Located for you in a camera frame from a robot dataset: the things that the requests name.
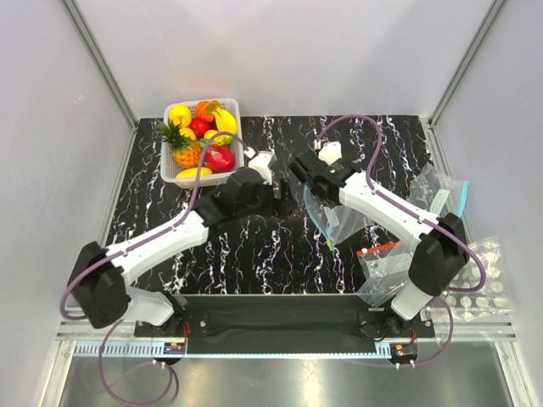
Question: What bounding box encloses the teal zipper clear bag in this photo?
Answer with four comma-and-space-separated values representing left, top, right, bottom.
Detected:
303, 186, 374, 247

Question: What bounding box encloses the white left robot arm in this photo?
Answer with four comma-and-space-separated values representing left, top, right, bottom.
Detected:
66, 167, 297, 336

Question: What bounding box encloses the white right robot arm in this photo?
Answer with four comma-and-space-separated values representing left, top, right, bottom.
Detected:
289, 151, 469, 337

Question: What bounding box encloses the red zipper clear bag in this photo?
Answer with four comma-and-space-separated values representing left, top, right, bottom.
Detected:
357, 242, 414, 307

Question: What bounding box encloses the bag of round silver items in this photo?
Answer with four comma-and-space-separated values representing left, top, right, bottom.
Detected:
442, 237, 515, 322

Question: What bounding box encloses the toy dragon fruit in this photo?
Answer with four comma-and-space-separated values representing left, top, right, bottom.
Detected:
200, 143, 237, 173

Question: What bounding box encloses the black marble pattern mat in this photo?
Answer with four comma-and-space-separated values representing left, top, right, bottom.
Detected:
82, 114, 451, 306

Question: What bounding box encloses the yellow toy mango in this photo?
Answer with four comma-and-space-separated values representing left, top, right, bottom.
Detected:
176, 166, 214, 179

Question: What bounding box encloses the white plastic fruit basket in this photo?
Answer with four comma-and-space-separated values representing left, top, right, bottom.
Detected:
155, 98, 244, 189

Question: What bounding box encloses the yellow toy lemon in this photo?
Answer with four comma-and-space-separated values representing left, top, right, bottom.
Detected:
204, 130, 218, 143

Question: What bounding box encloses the toy pineapple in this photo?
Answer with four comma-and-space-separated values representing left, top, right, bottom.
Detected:
155, 120, 202, 170

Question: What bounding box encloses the yellow toy banana bunch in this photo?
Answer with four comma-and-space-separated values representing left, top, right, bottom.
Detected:
211, 107, 238, 146

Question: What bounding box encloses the red toy apple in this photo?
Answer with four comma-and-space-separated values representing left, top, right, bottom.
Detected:
189, 117, 213, 138

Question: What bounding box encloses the orange toy tangerine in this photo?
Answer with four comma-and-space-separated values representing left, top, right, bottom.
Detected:
195, 100, 221, 123

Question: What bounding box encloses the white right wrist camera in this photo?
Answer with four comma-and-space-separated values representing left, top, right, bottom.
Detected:
314, 140, 342, 165

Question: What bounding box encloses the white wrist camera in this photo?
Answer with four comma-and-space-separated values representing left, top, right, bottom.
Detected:
244, 148, 277, 185
314, 140, 342, 165

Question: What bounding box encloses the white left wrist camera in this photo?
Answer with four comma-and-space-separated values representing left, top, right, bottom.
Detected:
244, 148, 277, 185

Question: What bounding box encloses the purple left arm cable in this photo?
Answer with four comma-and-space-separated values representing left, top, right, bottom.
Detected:
60, 131, 255, 320

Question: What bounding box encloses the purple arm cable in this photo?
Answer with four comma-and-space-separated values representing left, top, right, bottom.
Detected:
60, 131, 255, 320
316, 114, 487, 293

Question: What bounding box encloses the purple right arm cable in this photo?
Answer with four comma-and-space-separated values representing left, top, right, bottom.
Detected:
316, 114, 487, 293

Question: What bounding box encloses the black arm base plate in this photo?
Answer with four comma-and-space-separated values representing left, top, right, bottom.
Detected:
134, 294, 435, 357

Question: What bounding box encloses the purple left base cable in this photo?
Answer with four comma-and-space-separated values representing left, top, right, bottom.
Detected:
97, 317, 179, 403

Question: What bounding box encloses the right aluminium frame post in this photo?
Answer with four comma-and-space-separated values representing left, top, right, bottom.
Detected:
428, 0, 508, 128

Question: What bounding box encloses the aluminium frame post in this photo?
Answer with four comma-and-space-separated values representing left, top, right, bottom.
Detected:
59, 0, 138, 131
428, 0, 508, 128

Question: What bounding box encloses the white slotted cable duct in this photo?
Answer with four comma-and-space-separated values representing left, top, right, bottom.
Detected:
74, 342, 395, 360

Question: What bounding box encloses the left aluminium frame post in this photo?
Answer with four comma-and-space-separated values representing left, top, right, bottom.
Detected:
59, 0, 138, 131

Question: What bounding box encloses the aluminium front rail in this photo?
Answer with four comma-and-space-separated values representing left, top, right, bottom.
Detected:
54, 308, 517, 342

